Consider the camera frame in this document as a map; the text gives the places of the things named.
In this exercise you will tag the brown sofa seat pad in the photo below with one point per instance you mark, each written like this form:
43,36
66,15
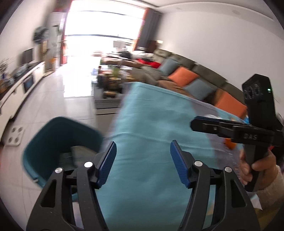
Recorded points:
173,85

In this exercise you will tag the red cloth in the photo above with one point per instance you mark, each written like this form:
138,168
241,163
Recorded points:
149,64

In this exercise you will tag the black monitor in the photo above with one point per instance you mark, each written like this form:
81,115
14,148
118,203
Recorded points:
28,56

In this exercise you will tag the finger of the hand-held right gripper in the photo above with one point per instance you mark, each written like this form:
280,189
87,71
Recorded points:
206,126
221,118

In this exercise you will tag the orange cushion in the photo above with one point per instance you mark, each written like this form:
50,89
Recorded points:
230,105
183,76

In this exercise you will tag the large window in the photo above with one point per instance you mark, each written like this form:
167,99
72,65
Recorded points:
102,24

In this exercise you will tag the teal chair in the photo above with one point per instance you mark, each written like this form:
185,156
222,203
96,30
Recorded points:
44,144

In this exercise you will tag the white TV cabinet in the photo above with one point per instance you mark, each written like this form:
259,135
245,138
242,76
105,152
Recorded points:
20,86

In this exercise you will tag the teal striped tablecloth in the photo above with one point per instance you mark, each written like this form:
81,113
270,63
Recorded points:
144,124

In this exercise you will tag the grey and orange curtain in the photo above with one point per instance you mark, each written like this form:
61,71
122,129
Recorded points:
150,26
63,42

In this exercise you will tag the person's right forearm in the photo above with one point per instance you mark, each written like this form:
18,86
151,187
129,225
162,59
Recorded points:
273,191

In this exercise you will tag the green sectional sofa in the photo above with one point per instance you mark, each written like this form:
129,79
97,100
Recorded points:
210,75

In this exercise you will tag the cloth-covered standing fan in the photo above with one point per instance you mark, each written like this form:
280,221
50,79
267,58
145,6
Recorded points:
41,34

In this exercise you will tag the dark glass coffee table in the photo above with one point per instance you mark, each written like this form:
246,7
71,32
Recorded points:
106,104

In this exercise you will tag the white bathroom scale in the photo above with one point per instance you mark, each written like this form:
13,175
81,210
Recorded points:
14,135

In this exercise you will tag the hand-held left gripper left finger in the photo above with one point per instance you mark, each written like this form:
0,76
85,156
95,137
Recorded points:
107,164

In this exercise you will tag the person's right hand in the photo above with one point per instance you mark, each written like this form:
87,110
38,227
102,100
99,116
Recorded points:
266,163

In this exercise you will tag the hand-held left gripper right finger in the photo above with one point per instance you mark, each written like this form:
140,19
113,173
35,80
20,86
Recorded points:
178,164

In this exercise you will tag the blue cushion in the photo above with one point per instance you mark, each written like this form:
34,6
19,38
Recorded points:
169,66
199,88

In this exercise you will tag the white floor air conditioner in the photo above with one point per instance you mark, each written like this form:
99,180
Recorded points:
55,40

